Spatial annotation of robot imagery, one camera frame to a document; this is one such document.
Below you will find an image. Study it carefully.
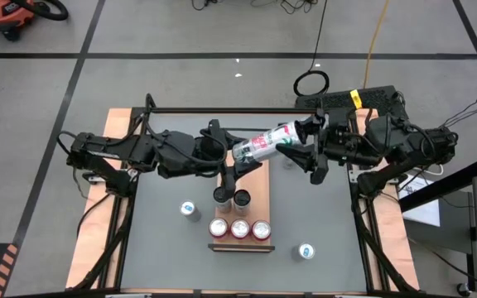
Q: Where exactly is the right wooden side board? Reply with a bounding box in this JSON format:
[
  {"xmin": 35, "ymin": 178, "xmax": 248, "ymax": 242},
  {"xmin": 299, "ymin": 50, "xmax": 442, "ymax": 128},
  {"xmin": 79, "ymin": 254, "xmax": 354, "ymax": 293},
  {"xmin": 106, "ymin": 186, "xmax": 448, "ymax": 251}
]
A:
[{"xmin": 344, "ymin": 108, "xmax": 421, "ymax": 291}]

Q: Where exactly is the orange shop vacuum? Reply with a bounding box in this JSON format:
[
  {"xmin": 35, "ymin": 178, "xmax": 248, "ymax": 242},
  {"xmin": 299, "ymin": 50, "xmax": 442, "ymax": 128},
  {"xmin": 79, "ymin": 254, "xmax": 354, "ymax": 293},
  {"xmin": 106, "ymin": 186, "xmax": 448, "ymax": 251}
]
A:
[{"xmin": 0, "ymin": 0, "xmax": 36, "ymax": 42}]

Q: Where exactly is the black vacuum hose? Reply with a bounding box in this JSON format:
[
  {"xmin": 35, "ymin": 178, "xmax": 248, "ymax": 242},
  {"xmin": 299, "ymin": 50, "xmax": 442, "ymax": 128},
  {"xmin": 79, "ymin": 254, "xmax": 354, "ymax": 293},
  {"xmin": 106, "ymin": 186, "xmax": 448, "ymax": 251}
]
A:
[{"xmin": 12, "ymin": 0, "xmax": 70, "ymax": 22}]

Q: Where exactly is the wooden shelf black metal frame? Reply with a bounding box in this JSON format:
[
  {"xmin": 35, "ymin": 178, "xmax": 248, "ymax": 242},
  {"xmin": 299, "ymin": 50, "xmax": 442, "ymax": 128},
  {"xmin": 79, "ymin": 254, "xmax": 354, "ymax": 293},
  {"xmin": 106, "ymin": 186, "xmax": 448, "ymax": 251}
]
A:
[{"xmin": 208, "ymin": 126, "xmax": 276, "ymax": 252}]

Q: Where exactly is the black computer case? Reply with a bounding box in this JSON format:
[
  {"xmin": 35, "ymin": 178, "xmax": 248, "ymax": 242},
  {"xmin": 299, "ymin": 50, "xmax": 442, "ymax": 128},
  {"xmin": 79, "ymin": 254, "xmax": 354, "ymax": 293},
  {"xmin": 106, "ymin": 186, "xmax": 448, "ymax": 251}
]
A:
[{"xmin": 294, "ymin": 84, "xmax": 410, "ymax": 140}]

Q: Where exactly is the black floor cable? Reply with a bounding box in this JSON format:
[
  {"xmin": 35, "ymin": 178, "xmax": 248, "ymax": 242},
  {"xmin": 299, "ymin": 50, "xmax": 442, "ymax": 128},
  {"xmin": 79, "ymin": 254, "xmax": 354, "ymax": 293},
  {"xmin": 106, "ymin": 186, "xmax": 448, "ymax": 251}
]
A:
[
  {"xmin": 250, "ymin": 0, "xmax": 320, "ymax": 16},
  {"xmin": 190, "ymin": 0, "xmax": 223, "ymax": 12}
]

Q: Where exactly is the white cable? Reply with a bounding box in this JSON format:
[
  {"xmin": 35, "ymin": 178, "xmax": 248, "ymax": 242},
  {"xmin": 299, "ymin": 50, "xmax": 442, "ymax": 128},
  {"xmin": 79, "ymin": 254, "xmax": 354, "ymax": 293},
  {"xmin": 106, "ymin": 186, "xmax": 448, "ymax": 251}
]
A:
[{"xmin": 412, "ymin": 163, "xmax": 446, "ymax": 178}]

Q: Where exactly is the left wooden side board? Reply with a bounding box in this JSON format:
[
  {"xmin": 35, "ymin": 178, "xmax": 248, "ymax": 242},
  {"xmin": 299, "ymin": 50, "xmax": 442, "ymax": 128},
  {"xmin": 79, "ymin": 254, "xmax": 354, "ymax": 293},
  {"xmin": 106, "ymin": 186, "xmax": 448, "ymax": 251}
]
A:
[{"xmin": 65, "ymin": 108, "xmax": 144, "ymax": 291}]

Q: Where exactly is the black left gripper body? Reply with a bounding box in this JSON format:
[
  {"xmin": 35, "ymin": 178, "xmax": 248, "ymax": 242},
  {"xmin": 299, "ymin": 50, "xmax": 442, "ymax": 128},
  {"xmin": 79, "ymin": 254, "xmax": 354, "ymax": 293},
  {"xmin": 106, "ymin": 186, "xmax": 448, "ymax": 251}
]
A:
[{"xmin": 195, "ymin": 118, "xmax": 239, "ymax": 198}]

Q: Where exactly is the black stand beam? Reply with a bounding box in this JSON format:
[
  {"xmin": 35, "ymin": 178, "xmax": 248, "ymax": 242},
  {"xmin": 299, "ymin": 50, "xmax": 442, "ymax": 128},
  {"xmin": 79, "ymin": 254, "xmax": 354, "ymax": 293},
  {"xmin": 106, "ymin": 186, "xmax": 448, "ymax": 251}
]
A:
[{"xmin": 398, "ymin": 156, "xmax": 477, "ymax": 213}]

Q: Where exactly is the red Fanta soda can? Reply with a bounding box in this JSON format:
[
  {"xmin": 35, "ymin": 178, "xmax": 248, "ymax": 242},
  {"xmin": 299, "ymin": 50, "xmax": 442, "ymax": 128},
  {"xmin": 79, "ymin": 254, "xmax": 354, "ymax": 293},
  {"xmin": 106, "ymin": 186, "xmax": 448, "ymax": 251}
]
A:
[
  {"xmin": 229, "ymin": 219, "xmax": 251, "ymax": 241},
  {"xmin": 208, "ymin": 218, "xmax": 230, "ymax": 240},
  {"xmin": 251, "ymin": 219, "xmax": 272, "ymax": 242}
]

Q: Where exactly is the yellow cable tag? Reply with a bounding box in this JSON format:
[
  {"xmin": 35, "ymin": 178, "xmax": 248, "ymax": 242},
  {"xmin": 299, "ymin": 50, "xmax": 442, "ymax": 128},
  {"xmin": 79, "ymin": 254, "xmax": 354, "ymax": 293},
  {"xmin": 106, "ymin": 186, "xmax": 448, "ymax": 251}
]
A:
[{"xmin": 349, "ymin": 89, "xmax": 364, "ymax": 110}]

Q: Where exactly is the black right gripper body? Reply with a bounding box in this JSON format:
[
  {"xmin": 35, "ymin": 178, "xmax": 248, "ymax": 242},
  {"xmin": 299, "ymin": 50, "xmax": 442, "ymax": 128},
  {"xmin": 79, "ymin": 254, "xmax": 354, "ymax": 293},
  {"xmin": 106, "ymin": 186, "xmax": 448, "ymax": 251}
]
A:
[{"xmin": 309, "ymin": 109, "xmax": 351, "ymax": 186}]

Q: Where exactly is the slim can blue tab lid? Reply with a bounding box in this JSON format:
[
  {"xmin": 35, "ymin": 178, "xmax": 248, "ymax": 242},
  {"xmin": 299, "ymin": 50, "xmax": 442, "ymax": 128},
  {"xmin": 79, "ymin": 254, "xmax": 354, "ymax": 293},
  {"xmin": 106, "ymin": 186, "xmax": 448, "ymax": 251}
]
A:
[
  {"xmin": 291, "ymin": 241, "xmax": 316, "ymax": 262},
  {"xmin": 179, "ymin": 199, "xmax": 202, "ymax": 224}
]

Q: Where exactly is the black cable with coil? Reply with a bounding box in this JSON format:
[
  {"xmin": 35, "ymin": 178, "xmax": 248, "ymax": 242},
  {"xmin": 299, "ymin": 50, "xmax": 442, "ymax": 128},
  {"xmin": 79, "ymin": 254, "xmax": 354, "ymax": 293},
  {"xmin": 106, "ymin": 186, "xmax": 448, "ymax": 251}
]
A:
[{"xmin": 292, "ymin": 0, "xmax": 331, "ymax": 99}]

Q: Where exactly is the long yellow cable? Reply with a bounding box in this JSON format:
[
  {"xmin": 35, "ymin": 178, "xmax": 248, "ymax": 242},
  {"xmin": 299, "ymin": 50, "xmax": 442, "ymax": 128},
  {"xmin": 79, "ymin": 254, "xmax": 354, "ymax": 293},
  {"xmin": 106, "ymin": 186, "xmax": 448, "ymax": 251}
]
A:
[{"xmin": 362, "ymin": 0, "xmax": 391, "ymax": 90}]

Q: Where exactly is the wooden side board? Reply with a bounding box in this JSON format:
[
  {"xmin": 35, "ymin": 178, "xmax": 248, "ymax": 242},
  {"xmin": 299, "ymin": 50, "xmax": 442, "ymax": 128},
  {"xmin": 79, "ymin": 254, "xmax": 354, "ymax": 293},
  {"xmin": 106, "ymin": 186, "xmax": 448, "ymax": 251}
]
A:
[
  {"xmin": 344, "ymin": 108, "xmax": 421, "ymax": 291},
  {"xmin": 65, "ymin": 108, "xmax": 144, "ymax": 291}
]

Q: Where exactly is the white paper sheet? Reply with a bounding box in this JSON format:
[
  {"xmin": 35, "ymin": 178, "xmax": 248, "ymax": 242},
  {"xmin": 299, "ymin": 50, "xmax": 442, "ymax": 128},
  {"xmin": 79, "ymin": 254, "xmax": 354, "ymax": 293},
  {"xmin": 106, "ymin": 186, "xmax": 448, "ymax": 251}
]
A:
[{"xmin": 397, "ymin": 175, "xmax": 441, "ymax": 228}]

